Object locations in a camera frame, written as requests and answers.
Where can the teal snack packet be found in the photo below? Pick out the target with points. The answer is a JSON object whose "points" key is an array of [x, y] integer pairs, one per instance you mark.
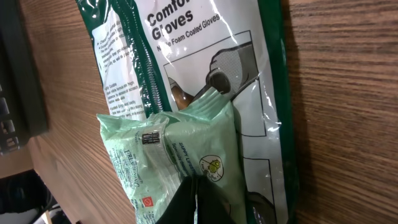
{"points": [[152, 157]]}

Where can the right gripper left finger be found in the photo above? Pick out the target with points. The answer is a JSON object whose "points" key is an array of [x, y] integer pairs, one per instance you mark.
{"points": [[181, 209]]}

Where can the grey plastic mesh basket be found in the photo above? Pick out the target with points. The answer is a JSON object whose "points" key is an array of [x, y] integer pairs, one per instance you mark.
{"points": [[23, 113]]}

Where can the green sponge package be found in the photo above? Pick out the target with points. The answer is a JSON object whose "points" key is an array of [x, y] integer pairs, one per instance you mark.
{"points": [[161, 55]]}

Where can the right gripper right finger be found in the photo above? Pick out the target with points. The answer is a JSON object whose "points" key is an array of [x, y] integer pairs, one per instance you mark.
{"points": [[210, 208]]}

